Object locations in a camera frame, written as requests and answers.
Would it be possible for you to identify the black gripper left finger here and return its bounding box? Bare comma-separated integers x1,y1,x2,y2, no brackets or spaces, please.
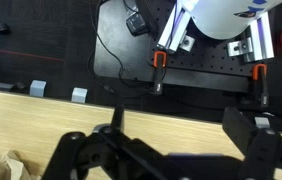
42,106,155,180

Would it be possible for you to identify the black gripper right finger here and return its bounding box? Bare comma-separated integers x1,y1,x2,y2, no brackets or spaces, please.
222,107,282,180

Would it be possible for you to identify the orange black clamp right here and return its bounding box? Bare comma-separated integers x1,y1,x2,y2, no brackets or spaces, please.
252,64,269,107

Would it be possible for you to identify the orange black clamp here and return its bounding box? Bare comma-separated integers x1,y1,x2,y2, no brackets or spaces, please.
153,51,167,95
252,64,269,107

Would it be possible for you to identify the crumpled brown paper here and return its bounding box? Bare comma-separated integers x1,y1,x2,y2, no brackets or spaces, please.
0,150,40,180

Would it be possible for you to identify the orange black clamp left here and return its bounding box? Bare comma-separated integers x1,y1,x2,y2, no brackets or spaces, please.
153,51,167,95

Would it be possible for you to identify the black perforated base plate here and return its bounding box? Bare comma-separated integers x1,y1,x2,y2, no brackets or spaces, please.
93,0,274,93

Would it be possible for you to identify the aluminium extrusion rail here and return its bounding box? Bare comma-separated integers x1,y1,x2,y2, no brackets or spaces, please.
157,0,196,54

